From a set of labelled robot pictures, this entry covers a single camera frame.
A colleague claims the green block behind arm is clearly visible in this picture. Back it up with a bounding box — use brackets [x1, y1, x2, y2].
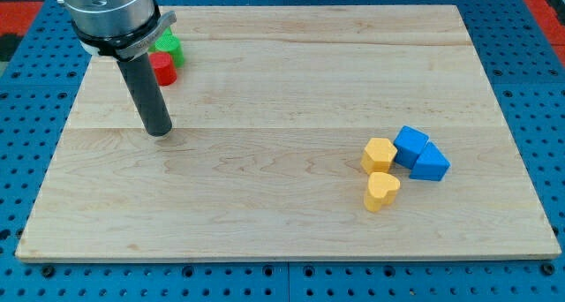
[149, 27, 173, 52]

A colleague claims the yellow hexagon block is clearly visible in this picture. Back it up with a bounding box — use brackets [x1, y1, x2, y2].
[360, 138, 397, 175]

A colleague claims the red cylinder block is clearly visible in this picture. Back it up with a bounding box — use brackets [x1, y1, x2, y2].
[149, 52, 177, 86]

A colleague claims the light wooden board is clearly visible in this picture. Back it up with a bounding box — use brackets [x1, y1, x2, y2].
[16, 5, 561, 263]

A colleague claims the green cylinder block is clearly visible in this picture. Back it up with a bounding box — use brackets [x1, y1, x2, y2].
[154, 35, 185, 68]

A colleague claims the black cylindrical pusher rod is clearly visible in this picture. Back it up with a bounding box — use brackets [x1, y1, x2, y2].
[117, 54, 172, 137]

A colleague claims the yellow heart block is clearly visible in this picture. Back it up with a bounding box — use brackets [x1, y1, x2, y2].
[363, 172, 401, 212]

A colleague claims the blue triangle block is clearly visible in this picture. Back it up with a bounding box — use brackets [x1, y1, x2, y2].
[409, 141, 450, 182]

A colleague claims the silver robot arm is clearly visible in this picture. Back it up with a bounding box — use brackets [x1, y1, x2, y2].
[57, 0, 177, 62]

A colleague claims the blue cube block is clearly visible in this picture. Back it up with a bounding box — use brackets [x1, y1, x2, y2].
[393, 125, 429, 169]

